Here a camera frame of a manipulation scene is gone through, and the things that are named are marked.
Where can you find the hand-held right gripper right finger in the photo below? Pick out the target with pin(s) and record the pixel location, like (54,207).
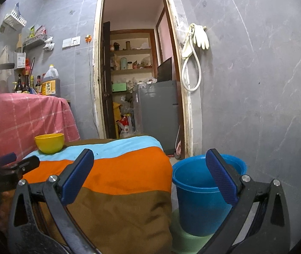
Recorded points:
(222,177)

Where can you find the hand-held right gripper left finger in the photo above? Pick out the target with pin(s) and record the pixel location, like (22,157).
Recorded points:
(77,174)

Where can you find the blue plastic bucket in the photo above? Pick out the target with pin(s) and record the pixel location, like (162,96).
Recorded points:
(195,206)

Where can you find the yellow bowl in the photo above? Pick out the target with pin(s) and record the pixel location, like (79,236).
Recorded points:
(49,144)

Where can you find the orange blue brown striped blanket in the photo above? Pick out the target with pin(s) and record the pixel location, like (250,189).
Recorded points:
(124,180)

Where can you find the pink checked cloth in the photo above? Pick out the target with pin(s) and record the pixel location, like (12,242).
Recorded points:
(34,119)

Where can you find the red white sack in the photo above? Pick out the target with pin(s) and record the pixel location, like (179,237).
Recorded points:
(125,128)

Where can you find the dark sauce bottle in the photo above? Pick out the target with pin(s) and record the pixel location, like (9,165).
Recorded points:
(26,84)

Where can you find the cooking oil jug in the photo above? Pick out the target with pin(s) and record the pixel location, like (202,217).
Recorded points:
(51,84)

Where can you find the grey fridge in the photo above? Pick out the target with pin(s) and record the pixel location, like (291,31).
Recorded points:
(155,116)

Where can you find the dark wooden door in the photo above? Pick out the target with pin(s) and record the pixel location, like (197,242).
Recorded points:
(107,84)

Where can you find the green box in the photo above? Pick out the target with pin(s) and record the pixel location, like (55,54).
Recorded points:
(119,87)

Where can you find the hanging beige towel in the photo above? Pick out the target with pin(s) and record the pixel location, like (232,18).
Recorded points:
(5,58)

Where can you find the black monitor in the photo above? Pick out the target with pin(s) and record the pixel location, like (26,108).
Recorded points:
(165,70)

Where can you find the crumpled white plastic bag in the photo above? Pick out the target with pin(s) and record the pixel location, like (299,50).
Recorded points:
(49,43)

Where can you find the wooden shelf unit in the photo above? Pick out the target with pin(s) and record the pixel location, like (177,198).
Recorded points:
(131,50)

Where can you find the white rubber gloves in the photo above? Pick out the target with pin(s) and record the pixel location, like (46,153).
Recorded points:
(202,38)

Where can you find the white paper wall card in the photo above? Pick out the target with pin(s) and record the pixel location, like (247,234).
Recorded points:
(21,59)

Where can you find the metal wall rack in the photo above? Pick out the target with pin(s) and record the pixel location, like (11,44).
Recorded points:
(35,41)

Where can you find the white wall switch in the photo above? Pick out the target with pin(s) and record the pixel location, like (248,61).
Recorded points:
(71,42)

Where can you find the orange wall hook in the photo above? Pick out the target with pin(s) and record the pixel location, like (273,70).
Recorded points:
(88,39)

